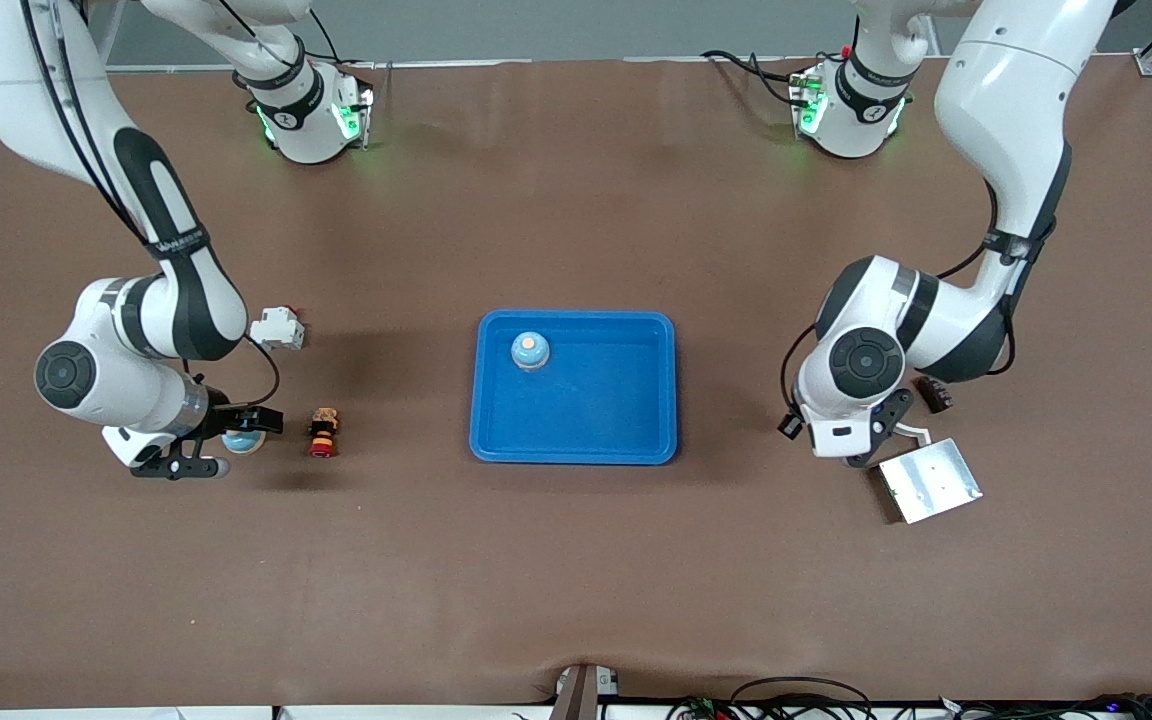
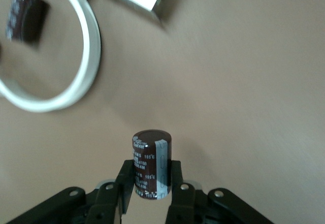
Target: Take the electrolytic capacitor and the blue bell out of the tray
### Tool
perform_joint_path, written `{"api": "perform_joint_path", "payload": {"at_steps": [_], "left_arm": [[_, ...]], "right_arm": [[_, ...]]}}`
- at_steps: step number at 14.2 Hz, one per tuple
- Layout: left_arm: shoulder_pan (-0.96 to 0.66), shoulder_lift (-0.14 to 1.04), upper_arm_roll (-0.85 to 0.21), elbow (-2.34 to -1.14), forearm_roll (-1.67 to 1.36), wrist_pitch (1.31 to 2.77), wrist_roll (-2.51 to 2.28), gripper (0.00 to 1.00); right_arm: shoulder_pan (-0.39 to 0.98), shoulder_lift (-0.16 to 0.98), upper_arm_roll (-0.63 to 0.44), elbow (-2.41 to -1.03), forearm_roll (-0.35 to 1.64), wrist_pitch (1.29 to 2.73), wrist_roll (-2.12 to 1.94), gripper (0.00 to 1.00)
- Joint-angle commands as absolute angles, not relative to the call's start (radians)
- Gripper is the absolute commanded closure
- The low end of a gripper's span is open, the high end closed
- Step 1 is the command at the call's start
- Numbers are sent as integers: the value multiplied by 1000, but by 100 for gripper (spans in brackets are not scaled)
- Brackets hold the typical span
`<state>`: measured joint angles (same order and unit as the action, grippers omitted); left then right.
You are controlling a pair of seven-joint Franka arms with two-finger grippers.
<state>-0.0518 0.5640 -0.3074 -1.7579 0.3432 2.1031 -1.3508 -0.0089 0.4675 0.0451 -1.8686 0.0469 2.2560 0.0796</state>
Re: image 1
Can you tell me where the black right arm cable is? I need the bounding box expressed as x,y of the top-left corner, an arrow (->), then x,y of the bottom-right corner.
21,0 -> 152,241

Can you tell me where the green-lit base connector box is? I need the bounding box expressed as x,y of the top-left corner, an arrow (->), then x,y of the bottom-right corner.
331,85 -> 377,151
789,65 -> 829,136

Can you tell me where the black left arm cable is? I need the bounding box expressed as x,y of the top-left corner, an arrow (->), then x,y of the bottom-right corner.
936,180 -> 999,279

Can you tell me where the black right base cable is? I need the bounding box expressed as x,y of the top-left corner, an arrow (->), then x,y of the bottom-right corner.
306,8 -> 372,71

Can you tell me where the black base cable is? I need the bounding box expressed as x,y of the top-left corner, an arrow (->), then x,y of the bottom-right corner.
701,48 -> 807,106
306,8 -> 372,71

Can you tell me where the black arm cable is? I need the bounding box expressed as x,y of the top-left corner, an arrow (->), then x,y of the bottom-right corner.
21,0 -> 152,241
936,180 -> 999,279

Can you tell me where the black left base cable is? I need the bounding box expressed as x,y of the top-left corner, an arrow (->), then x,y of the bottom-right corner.
701,48 -> 807,106

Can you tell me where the black cable bundle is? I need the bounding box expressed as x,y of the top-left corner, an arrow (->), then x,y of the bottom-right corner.
936,692 -> 1152,720

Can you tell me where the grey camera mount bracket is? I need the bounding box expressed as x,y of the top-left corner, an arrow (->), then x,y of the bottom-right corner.
548,664 -> 619,720

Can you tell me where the white circuit breaker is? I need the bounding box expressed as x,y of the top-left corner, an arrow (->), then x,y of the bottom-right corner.
249,305 -> 306,352

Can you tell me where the silver aluminium plate box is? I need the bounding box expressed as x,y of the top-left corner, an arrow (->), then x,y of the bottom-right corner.
869,437 -> 984,525

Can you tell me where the green-lit left base connector box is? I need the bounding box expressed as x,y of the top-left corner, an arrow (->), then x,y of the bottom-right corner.
789,65 -> 829,136

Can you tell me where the green-lit right base connector box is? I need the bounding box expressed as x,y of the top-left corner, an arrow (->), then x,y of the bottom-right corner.
331,85 -> 377,151

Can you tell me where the orange and red push button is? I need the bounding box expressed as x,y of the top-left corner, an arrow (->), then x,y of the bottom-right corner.
308,406 -> 342,459

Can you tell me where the blue plastic tray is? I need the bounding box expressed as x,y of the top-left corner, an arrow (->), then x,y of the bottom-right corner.
468,309 -> 679,466

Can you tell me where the blue bell with orange button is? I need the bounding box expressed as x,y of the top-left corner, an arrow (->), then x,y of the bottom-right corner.
510,331 -> 552,373

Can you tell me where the black looped cable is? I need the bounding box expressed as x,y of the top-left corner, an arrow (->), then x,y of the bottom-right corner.
729,676 -> 877,720

